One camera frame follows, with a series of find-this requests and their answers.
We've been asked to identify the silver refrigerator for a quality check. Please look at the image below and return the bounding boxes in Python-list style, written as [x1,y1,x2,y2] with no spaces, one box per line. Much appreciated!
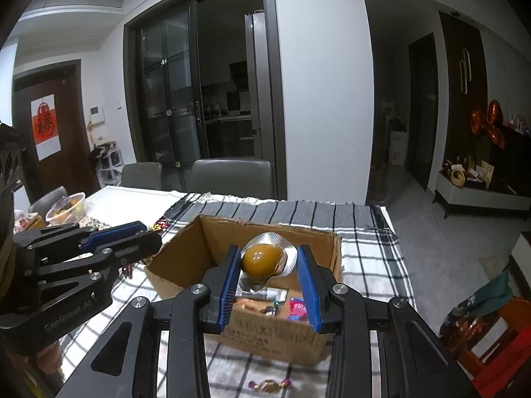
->
[245,8,266,160]

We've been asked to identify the red wooden chair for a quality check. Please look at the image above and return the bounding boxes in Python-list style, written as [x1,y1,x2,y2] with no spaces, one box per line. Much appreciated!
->
[442,294,531,398]

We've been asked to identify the brown cardboard box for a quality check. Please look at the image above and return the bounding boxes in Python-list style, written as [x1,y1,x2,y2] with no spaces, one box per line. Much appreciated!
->
[144,213,343,367]

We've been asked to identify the dark green cloth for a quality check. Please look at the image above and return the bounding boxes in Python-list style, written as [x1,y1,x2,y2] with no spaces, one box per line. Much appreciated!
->
[440,271,515,341]

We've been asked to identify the clear silver snack packet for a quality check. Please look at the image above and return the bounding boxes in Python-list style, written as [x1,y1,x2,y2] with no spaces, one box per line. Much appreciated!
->
[236,287,289,301]

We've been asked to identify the dark hallway door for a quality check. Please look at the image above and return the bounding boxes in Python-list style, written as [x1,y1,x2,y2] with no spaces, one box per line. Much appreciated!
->
[408,32,439,191]

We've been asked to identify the red white door poster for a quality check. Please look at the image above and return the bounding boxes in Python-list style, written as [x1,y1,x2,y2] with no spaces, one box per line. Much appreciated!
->
[31,95,62,160]

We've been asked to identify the white low cabinet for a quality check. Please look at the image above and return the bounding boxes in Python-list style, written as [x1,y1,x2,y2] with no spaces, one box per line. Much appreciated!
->
[433,170,531,220]

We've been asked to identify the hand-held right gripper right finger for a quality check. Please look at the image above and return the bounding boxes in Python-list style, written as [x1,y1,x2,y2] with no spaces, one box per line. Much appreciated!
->
[296,244,482,398]

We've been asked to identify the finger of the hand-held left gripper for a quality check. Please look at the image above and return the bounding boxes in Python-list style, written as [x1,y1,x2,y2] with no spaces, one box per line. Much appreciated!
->
[12,221,149,258]
[24,232,163,290]

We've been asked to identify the dark sliding glass door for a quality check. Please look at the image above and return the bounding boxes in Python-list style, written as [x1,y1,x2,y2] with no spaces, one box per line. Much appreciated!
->
[123,0,287,200]

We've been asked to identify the black white checkered tablecloth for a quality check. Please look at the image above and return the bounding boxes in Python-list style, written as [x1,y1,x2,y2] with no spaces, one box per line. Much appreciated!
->
[62,191,416,398]

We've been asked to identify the braised egg clear pack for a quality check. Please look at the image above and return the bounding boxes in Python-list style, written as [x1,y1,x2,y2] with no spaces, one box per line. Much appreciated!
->
[237,232,297,293]

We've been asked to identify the clear plastic snack container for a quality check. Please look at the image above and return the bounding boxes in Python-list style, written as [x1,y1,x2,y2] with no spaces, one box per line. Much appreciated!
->
[45,192,89,227]

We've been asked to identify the white floor box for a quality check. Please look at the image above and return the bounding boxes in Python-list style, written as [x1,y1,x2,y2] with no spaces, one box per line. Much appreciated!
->
[388,130,407,166]

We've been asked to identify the red foil balloons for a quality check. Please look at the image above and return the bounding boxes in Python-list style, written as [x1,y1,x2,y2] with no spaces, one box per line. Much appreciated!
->
[471,99,509,150]

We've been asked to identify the grey dining chair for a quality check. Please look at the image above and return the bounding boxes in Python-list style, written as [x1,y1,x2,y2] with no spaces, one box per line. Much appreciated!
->
[28,186,69,216]
[185,158,276,200]
[120,162,163,191]

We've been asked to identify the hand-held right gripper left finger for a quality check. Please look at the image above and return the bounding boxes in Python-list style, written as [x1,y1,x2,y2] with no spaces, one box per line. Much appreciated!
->
[56,245,242,398]

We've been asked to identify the purple gold wrapped candy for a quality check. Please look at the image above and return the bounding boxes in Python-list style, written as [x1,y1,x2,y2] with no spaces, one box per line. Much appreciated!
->
[248,378,293,392]

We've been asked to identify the pink jelly cube packet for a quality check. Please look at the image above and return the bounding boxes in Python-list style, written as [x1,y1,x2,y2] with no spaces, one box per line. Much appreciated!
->
[288,297,310,322]

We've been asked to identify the person's left hand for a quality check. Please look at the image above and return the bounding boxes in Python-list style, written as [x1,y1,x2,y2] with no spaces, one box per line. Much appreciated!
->
[35,336,67,388]

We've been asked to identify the dark wooden door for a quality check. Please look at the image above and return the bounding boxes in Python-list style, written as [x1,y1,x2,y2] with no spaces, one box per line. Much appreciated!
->
[12,60,100,208]

